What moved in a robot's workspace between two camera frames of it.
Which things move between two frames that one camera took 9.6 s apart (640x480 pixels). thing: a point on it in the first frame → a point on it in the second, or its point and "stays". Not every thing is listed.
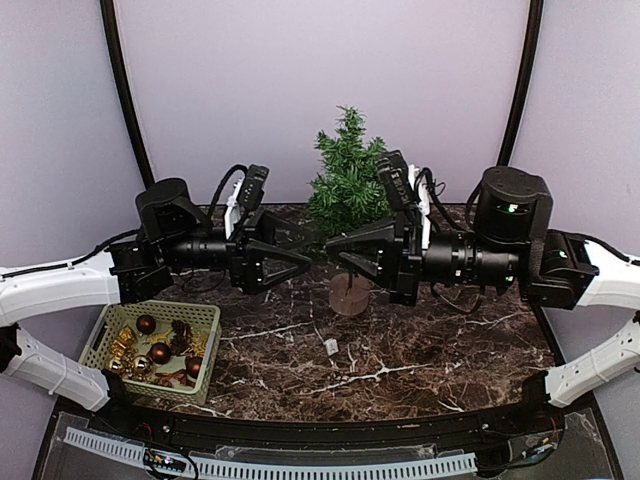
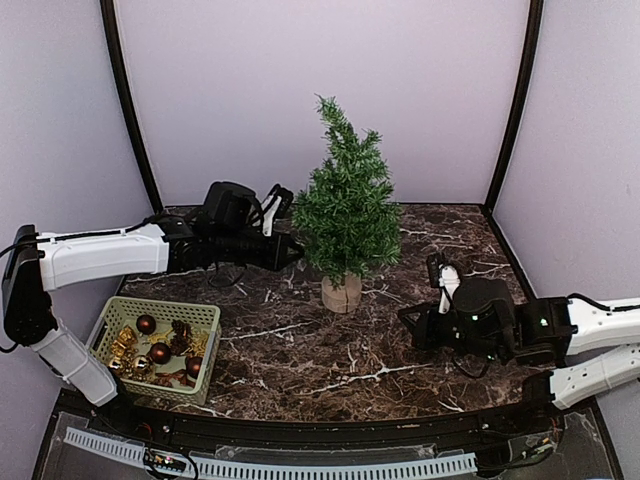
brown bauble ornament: [193, 364] stays
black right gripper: [405, 273] → [423, 333]
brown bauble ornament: [146, 324] stays
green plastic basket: [158, 349] stays
